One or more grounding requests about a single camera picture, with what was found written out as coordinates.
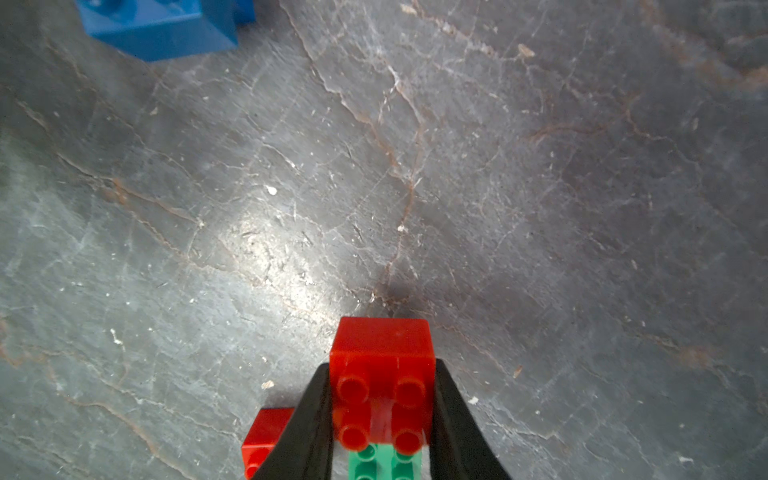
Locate red lego brick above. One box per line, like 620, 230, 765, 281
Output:
329, 317, 436, 455
241, 408, 294, 479

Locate blue lego brick lower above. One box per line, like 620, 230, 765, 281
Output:
76, 0, 256, 62

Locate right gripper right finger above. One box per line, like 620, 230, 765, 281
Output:
429, 359, 512, 480

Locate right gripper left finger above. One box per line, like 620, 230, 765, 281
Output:
250, 363, 333, 480

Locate green long lego brick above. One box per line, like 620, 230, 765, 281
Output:
348, 443, 421, 480

